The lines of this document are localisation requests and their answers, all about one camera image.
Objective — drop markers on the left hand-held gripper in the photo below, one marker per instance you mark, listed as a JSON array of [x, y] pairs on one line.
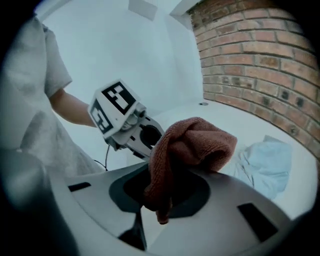
[[112, 110]]

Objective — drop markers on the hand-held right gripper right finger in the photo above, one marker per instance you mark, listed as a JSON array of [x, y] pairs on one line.
[[225, 200]]

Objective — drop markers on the reddish-brown cloth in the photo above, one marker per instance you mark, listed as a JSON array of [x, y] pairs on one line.
[[190, 145]]

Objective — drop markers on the person's left forearm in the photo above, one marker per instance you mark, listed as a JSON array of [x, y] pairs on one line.
[[72, 107]]

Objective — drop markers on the white wall panel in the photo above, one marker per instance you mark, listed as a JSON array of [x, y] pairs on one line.
[[142, 8]]

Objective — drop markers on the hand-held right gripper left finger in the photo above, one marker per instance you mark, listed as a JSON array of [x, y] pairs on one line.
[[100, 200]]

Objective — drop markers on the light blue cloth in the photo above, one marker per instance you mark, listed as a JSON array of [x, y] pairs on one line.
[[267, 165]]

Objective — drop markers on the grey table grommet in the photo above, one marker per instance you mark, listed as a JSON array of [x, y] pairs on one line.
[[203, 103]]

